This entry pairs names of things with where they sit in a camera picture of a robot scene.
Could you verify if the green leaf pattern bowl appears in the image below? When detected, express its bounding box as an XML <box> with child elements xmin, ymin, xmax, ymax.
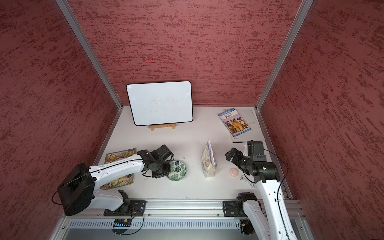
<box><xmin>167</xmin><ymin>161</ymin><xmax>187</xmax><ymax>182</ymax></box>

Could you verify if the clear oats bag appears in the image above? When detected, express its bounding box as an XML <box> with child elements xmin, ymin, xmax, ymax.
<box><xmin>201</xmin><ymin>140</ymin><xmax>217</xmax><ymax>178</ymax></box>

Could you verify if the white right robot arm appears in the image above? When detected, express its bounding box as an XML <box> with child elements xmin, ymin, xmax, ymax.
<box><xmin>226</xmin><ymin>148</ymin><xmax>297</xmax><ymax>240</ymax></box>

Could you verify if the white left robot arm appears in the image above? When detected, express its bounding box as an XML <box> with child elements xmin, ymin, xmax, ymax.
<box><xmin>57</xmin><ymin>145</ymin><xmax>174</xmax><ymax>217</ymax></box>

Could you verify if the round pink lid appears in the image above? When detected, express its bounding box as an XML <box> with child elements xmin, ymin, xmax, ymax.
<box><xmin>230</xmin><ymin>168</ymin><xmax>239</xmax><ymax>177</ymax></box>

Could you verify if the dog picture book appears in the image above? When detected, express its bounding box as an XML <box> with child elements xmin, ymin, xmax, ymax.
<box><xmin>218</xmin><ymin>109</ymin><xmax>251</xmax><ymax>137</ymax></box>

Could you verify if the small wooden easel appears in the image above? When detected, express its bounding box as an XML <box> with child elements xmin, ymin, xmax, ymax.
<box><xmin>148</xmin><ymin>124</ymin><xmax>176</xmax><ymax>131</ymax></box>

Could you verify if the colourful picture book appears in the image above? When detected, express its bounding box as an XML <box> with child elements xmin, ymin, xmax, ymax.
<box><xmin>99</xmin><ymin>147</ymin><xmax>137</xmax><ymax>191</ymax></box>

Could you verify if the white dry-erase board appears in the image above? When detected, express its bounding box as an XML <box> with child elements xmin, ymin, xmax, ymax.
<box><xmin>126</xmin><ymin>81</ymin><xmax>194</xmax><ymax>126</ymax></box>

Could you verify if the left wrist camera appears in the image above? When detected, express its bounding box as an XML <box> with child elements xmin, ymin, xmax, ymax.
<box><xmin>156</xmin><ymin>145</ymin><xmax>174</xmax><ymax>161</ymax></box>

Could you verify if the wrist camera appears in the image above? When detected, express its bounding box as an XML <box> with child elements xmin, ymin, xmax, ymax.
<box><xmin>156</xmin><ymin>145</ymin><xmax>174</xmax><ymax>161</ymax></box>
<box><xmin>243</xmin><ymin>141</ymin><xmax>267</xmax><ymax>163</ymax></box>

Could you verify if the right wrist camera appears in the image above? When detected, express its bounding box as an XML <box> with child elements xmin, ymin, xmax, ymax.
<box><xmin>243</xmin><ymin>141</ymin><xmax>267</xmax><ymax>163</ymax></box>

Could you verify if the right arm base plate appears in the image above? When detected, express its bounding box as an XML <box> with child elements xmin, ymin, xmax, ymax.
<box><xmin>222</xmin><ymin>201</ymin><xmax>247</xmax><ymax>217</ymax></box>

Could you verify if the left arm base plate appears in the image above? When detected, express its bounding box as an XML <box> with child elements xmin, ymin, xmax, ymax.
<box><xmin>104</xmin><ymin>200</ymin><xmax>147</xmax><ymax>218</ymax></box>

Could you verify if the aluminium front rail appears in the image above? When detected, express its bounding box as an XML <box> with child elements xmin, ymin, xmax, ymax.
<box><xmin>49</xmin><ymin>197</ymin><xmax>314</xmax><ymax>240</ymax></box>

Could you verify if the right corner aluminium post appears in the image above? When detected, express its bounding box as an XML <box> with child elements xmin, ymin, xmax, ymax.
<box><xmin>255</xmin><ymin>0</ymin><xmax>314</xmax><ymax>112</ymax></box>

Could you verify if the corner aluminium post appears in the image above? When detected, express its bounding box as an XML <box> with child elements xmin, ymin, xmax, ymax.
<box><xmin>56</xmin><ymin>0</ymin><xmax>124</xmax><ymax>112</ymax></box>
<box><xmin>255</xmin><ymin>0</ymin><xmax>314</xmax><ymax>112</ymax></box>

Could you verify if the left corner aluminium post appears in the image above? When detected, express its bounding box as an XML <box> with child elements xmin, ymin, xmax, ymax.
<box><xmin>56</xmin><ymin>0</ymin><xmax>124</xmax><ymax>112</ymax></box>

